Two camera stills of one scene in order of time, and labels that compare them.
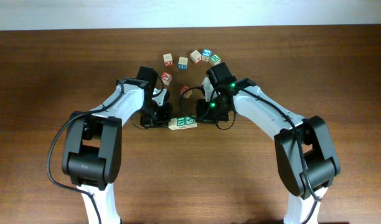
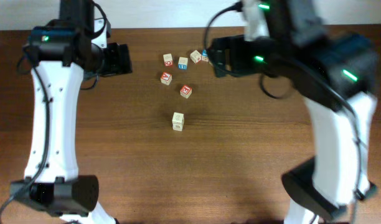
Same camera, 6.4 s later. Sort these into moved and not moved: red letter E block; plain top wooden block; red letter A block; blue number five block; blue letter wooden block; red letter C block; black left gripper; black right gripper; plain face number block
Moved: plain face number block; black left gripper; black right gripper
Not moved: red letter A block; red letter C block; blue letter wooden block; blue number five block; red letter E block; plain top wooden block
